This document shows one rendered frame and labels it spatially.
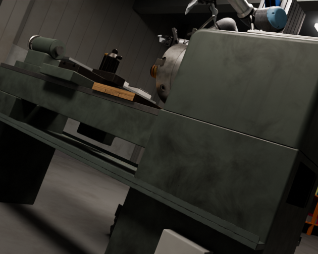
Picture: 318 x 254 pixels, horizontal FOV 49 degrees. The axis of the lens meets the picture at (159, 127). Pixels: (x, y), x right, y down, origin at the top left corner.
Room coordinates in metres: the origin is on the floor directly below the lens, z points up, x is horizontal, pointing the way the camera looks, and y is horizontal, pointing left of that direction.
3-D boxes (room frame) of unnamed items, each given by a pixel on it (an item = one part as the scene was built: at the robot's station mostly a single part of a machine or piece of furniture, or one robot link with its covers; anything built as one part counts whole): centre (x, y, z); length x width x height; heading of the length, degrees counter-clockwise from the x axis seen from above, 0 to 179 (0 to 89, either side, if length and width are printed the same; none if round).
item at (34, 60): (2.43, 0.94, 1.01); 0.30 x 0.20 x 0.29; 53
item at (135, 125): (1.92, 0.26, 0.77); 2.10 x 0.34 x 0.18; 53
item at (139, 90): (5.76, 0.54, 1.44); 0.38 x 0.36 x 0.09; 135
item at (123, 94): (1.86, 0.17, 0.88); 0.36 x 0.30 x 0.04; 143
